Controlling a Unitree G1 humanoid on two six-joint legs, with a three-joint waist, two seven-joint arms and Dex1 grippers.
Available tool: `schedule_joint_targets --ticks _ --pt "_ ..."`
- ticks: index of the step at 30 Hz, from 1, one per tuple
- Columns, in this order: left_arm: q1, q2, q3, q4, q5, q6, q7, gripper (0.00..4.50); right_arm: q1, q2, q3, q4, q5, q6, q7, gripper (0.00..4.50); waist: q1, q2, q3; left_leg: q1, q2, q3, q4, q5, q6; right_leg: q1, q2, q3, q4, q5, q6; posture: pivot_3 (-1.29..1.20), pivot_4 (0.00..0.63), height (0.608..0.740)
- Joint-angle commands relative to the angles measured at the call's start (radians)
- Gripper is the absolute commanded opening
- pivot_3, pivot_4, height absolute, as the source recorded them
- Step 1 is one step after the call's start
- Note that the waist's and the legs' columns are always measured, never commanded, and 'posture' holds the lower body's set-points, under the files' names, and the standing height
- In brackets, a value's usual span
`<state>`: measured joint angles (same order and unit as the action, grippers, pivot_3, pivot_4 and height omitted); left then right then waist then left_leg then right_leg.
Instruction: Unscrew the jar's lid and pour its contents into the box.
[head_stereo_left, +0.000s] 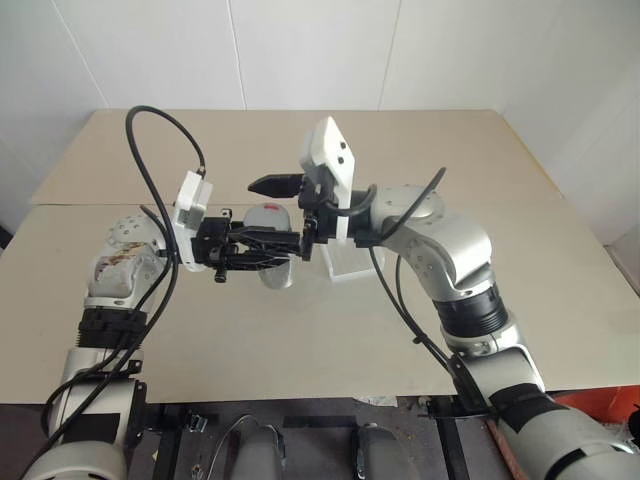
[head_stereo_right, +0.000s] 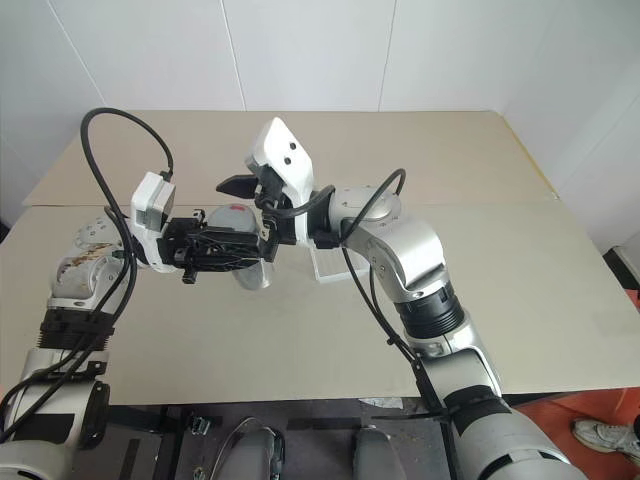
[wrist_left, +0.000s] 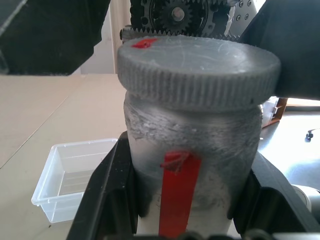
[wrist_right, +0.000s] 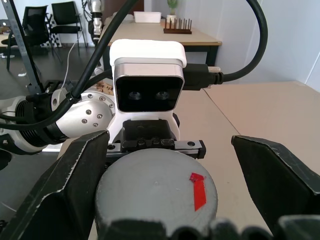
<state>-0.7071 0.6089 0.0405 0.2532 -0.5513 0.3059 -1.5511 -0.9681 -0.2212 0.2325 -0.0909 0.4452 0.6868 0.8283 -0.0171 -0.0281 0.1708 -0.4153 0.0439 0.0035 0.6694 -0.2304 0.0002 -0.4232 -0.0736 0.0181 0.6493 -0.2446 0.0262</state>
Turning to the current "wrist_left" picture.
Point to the black right gripper geared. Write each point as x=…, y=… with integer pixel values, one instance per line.
x=175, y=17

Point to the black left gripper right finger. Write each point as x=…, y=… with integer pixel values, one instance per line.
x=275, y=207

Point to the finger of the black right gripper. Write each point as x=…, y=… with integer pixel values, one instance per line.
x=45, y=37
x=297, y=50

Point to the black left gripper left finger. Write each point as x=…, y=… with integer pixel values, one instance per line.
x=105, y=195

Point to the grey ribbed jar lid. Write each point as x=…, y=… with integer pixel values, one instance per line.
x=200, y=67

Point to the grey jar with red tape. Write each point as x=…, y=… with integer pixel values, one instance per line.
x=215, y=155

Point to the clear plastic box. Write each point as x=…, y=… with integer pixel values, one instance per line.
x=65, y=180

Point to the white and brown cardboard box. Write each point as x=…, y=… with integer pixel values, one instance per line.
x=273, y=112

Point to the white cylindrical object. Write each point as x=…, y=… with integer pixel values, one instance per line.
x=306, y=197

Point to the black chair caster wheel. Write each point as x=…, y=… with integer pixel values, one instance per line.
x=310, y=136

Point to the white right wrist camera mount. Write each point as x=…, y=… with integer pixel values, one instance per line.
x=243, y=17

